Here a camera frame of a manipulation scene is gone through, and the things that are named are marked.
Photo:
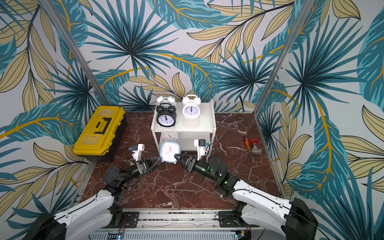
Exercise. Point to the white square alarm clock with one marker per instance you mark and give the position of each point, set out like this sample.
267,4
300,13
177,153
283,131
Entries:
170,137

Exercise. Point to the orange handled screwdriver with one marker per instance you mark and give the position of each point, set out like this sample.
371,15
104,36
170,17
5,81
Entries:
248,146

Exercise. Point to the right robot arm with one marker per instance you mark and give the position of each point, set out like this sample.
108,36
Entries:
291,219

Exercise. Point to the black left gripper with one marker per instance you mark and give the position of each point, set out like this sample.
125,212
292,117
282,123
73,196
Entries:
145,165

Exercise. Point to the white two-tier shelf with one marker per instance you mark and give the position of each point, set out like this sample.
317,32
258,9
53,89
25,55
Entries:
204,127

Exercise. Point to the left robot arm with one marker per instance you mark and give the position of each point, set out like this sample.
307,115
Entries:
95,213

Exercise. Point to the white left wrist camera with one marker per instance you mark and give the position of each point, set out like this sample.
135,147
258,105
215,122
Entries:
137,151

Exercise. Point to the yellow black toolbox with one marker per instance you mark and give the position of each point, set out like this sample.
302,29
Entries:
102,135

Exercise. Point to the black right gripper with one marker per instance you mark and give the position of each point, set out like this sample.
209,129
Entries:
192,163

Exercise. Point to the white metal twin-bell clock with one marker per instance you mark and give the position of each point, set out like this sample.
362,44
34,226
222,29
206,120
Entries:
170,100

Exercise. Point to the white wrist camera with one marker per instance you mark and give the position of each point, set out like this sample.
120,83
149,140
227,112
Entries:
201,146
137,151

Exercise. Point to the blue square alarm clock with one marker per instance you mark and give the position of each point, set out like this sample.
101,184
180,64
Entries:
168,152

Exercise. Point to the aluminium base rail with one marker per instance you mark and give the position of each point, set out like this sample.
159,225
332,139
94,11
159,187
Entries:
166,224

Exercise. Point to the white plastic twin-bell clock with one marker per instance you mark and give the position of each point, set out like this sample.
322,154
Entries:
191,106

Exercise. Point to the metal valve red handle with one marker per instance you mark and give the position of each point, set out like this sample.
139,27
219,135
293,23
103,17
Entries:
255,149

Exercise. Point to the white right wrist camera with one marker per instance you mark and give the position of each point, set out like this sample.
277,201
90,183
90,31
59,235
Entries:
201,146

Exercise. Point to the black twin-bell alarm clock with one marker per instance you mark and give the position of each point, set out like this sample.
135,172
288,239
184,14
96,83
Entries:
166,115

